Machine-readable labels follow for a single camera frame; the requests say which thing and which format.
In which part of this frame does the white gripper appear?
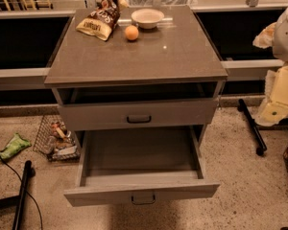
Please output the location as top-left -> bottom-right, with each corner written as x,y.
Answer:
254,64 -> 288,127

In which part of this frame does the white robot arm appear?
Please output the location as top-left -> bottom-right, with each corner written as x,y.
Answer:
252,8 -> 288,127

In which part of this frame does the grey drawer cabinet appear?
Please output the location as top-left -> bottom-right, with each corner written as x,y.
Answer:
45,6 -> 227,144

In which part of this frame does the black stand leg right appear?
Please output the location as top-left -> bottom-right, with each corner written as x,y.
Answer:
237,99 -> 267,156

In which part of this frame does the black stand leg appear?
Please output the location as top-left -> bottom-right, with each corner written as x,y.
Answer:
237,99 -> 267,156
0,160 -> 35,230

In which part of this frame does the white bowl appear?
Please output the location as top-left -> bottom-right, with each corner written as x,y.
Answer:
132,9 -> 164,30

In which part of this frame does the orange fruit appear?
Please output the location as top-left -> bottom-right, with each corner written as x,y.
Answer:
125,25 -> 139,41

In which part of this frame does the brown chip bag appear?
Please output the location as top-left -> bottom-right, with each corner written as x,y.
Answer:
76,0 -> 129,41

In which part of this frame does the green snack bag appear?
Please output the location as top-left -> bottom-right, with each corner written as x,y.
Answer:
0,133 -> 32,161

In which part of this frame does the black stand leg left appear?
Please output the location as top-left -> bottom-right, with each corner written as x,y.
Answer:
0,160 -> 35,230

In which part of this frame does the wire basket with items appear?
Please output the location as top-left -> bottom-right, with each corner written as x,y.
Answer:
34,115 -> 80,162

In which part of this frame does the black cable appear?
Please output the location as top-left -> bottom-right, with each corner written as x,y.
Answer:
0,138 -> 44,230

